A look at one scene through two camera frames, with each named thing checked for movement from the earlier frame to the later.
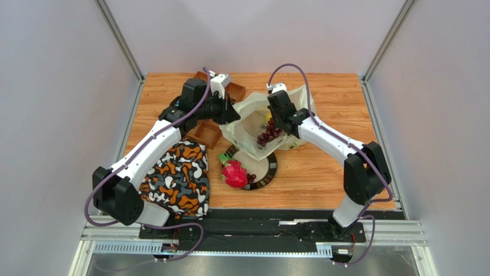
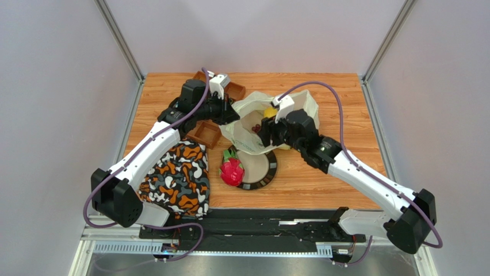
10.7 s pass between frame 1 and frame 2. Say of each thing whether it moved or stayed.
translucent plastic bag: stayed
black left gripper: stayed
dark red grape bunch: moved
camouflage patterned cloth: stayed
